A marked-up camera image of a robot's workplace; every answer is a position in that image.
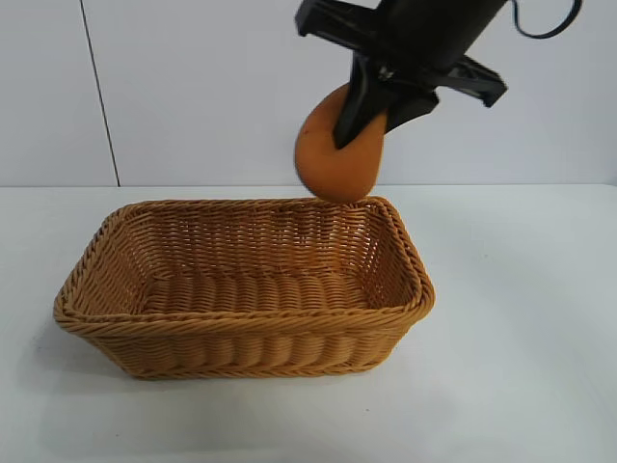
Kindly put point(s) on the wrinkled orange fruit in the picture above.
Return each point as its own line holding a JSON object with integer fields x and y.
{"x": 332, "y": 169}

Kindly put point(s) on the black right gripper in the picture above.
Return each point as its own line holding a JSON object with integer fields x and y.
{"x": 424, "y": 38}

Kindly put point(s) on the brown woven wicker basket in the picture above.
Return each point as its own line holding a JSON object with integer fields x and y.
{"x": 241, "y": 347}

